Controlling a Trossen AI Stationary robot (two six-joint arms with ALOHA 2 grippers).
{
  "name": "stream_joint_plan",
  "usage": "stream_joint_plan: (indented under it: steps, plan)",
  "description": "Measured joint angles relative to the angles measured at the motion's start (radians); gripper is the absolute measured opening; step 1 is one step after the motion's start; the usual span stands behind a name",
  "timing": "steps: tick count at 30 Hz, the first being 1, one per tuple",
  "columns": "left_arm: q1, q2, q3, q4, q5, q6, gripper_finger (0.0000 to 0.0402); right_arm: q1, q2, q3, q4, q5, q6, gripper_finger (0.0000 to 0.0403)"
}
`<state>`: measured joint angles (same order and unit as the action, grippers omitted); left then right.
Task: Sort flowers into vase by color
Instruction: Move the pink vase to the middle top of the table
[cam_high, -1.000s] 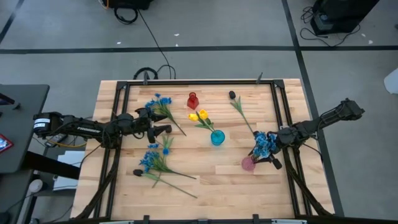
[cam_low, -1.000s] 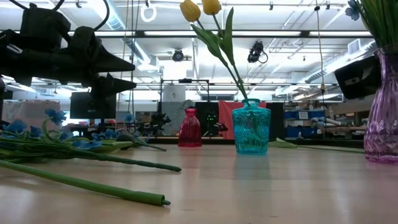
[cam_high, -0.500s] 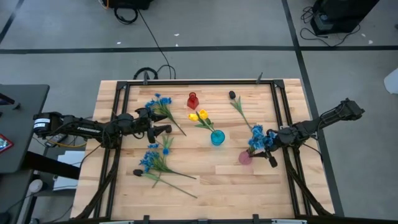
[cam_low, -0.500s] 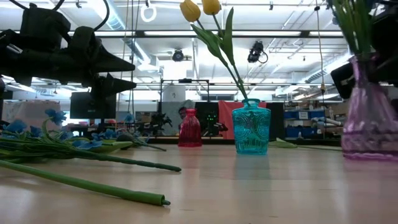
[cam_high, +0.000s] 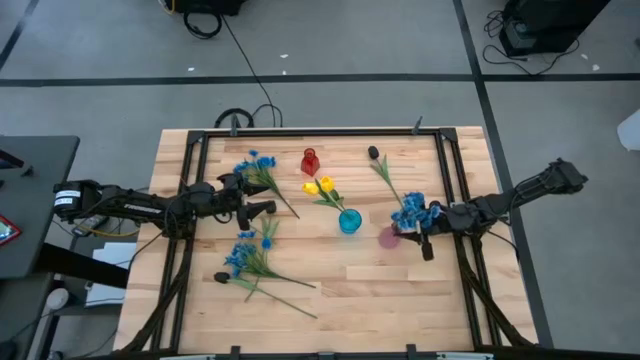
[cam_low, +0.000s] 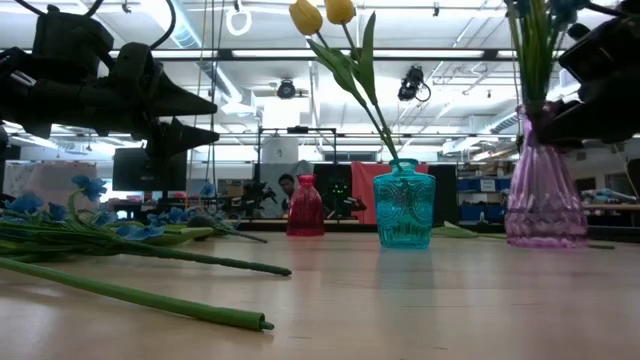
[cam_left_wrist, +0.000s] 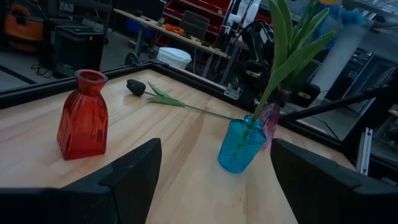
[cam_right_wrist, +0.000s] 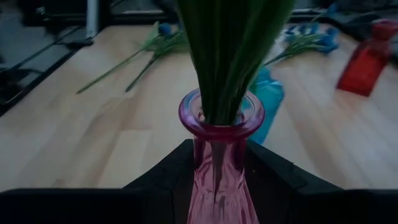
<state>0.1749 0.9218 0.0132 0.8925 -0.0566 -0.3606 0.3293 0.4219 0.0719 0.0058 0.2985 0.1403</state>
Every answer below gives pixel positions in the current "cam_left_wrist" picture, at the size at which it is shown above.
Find red shelf bins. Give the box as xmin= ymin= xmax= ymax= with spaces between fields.
xmin=163 ymin=0 xmax=271 ymax=35

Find white aluminium extrusion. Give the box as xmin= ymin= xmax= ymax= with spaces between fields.
xmin=356 ymin=127 xmax=373 ymax=175

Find blue artificial flower bunch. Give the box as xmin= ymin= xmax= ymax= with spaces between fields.
xmin=279 ymin=2 xmax=365 ymax=94

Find orange machine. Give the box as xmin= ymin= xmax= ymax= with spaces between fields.
xmin=2 ymin=2 xmax=44 ymax=52

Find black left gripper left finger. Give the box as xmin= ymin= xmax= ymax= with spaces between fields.
xmin=62 ymin=138 xmax=163 ymax=224

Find black crate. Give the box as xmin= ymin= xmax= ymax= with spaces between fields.
xmin=179 ymin=11 xmax=211 ymax=40

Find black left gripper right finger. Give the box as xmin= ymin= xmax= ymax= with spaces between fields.
xmin=270 ymin=138 xmax=398 ymax=224

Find blue glass vase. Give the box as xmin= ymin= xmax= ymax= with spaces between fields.
xmin=217 ymin=114 xmax=267 ymax=174

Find black artificial tulip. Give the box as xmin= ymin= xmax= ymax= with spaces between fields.
xmin=126 ymin=78 xmax=234 ymax=121

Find orange tool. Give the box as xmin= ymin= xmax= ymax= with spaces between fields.
xmin=164 ymin=23 xmax=185 ymax=35

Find long wooden workbench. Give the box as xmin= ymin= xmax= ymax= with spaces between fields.
xmin=113 ymin=8 xmax=231 ymax=78

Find pink glass vase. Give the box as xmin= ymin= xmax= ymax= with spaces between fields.
xmin=258 ymin=86 xmax=292 ymax=152

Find white plastic bin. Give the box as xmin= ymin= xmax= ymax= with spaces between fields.
xmin=156 ymin=47 xmax=193 ymax=70

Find black floor cable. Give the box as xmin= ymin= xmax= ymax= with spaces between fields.
xmin=30 ymin=63 xmax=53 ymax=78

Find black cabinet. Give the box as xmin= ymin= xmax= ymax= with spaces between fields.
xmin=43 ymin=17 xmax=105 ymax=78

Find metal mounting plate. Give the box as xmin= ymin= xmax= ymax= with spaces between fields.
xmin=223 ymin=82 xmax=242 ymax=100

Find blue storage bin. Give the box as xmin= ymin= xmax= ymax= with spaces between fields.
xmin=126 ymin=18 xmax=147 ymax=35

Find black aluminium table frame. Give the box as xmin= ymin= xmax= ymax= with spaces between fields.
xmin=0 ymin=60 xmax=398 ymax=187

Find red glass vase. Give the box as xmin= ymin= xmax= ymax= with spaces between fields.
xmin=57 ymin=68 xmax=109 ymax=161

